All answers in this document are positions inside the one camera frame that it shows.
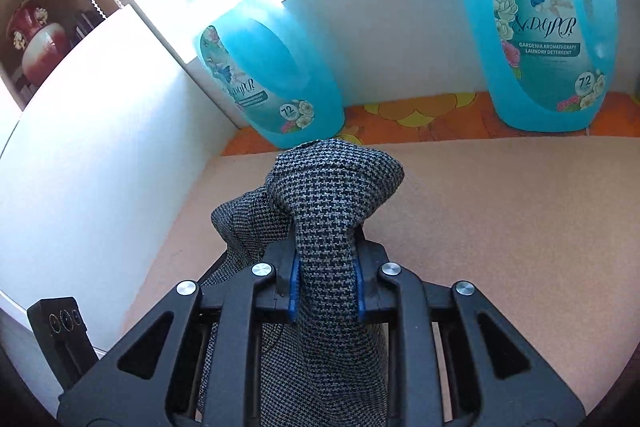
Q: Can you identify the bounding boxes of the red white ceramic vase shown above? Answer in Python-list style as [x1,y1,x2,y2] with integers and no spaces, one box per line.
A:
[6,0,72,88]

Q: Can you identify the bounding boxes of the grey houndstooth pants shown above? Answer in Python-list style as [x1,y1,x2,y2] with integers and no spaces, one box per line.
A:
[204,139,404,426]

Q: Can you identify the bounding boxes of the large blue detergent bottle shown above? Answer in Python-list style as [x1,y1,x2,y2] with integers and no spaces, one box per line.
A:
[463,0,618,133]

